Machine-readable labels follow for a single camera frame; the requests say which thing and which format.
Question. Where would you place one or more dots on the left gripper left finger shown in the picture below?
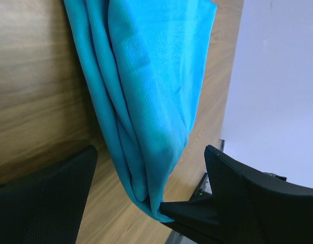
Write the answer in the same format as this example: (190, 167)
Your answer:
(46, 206)

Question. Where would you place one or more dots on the teal t shirt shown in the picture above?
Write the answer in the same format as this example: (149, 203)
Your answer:
(144, 64)

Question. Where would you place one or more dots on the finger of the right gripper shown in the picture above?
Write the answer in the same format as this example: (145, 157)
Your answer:
(195, 219)

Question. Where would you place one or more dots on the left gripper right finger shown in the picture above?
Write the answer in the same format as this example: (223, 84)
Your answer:
(255, 207)

